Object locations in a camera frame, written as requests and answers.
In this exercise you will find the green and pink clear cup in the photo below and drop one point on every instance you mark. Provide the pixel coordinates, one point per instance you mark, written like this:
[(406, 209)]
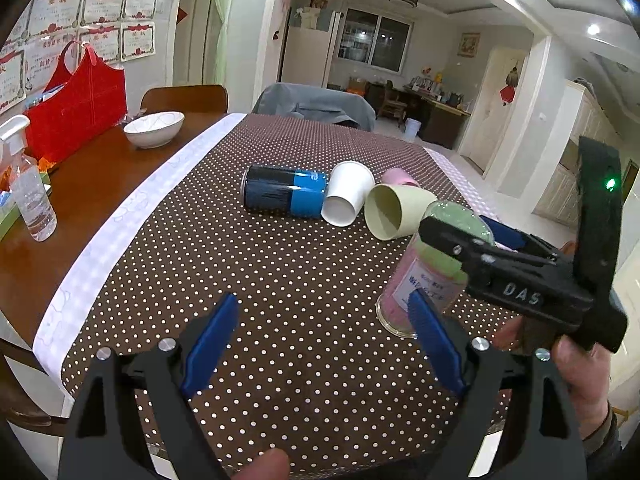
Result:
[(425, 280)]

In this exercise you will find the white bowl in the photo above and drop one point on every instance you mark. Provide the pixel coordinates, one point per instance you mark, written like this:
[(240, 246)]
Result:
[(152, 130)]

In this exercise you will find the grey cloth covered chair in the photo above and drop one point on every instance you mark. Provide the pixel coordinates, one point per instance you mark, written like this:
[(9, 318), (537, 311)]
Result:
[(320, 102)]

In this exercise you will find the person's right hand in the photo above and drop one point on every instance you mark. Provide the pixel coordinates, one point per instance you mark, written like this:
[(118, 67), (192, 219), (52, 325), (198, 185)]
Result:
[(585, 380)]

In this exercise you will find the window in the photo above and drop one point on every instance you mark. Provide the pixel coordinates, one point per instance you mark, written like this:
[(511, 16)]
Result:
[(375, 40)]

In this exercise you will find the group of wall certificates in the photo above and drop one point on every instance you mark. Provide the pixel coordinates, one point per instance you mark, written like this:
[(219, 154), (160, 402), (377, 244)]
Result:
[(90, 10)]

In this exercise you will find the green curtain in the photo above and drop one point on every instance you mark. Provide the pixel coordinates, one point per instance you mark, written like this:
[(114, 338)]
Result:
[(220, 20)]

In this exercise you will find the green box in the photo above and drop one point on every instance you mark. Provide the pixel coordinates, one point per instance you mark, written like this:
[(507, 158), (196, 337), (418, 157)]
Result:
[(7, 215)]

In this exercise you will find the red bag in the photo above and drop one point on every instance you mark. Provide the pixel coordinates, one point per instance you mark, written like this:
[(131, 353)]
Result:
[(75, 105)]

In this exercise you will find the person's left hand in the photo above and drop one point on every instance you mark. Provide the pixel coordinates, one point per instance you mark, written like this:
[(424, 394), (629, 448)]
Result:
[(265, 466)]

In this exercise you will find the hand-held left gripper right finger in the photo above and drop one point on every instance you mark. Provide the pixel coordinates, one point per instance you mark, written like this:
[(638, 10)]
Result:
[(434, 342)]

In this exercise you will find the clear spray bottle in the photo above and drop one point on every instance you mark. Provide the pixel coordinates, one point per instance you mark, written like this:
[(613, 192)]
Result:
[(32, 195)]

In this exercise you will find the brown polka dot tablecloth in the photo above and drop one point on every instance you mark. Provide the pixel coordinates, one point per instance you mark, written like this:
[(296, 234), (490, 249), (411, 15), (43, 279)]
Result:
[(280, 270)]

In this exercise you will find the red door ornament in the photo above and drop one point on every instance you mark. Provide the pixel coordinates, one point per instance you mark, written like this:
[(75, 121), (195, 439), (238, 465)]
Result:
[(509, 92)]

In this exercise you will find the black and blue can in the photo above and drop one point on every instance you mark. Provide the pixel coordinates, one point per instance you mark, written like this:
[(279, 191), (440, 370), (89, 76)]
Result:
[(280, 190)]

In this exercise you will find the framed wall picture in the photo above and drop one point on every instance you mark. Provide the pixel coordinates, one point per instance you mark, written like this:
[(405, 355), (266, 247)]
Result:
[(468, 44)]

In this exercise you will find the dark wooden desk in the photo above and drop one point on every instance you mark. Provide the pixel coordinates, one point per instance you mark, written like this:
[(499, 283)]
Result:
[(440, 120)]

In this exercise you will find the white waste bin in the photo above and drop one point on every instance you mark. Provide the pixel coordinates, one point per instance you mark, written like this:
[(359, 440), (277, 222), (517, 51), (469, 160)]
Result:
[(412, 128)]

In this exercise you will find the beige cabinet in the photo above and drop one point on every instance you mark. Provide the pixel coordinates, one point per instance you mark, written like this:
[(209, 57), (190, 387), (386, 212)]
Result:
[(565, 180)]

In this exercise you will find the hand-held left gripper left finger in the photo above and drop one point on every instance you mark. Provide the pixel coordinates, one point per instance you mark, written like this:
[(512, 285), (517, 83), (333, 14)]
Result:
[(215, 342)]

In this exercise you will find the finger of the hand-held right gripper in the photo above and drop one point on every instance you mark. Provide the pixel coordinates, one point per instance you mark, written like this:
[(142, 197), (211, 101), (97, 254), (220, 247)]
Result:
[(445, 237), (505, 232)]

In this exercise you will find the pale green cup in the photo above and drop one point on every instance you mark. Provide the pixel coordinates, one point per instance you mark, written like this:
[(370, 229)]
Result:
[(395, 210)]

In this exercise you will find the small wooden chair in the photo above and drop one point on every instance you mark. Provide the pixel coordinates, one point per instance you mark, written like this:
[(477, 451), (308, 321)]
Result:
[(392, 102)]

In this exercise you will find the white door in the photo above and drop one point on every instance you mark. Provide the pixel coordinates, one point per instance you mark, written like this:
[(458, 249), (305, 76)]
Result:
[(487, 120)]

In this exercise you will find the white refrigerator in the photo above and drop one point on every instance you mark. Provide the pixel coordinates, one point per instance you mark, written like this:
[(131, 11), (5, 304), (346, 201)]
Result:
[(305, 55)]

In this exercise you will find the white paper cup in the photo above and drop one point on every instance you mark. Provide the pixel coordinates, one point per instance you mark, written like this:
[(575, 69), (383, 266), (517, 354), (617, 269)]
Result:
[(347, 190)]

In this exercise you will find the person's right forearm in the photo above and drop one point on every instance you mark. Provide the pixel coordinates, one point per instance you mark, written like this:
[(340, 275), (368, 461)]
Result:
[(605, 440)]

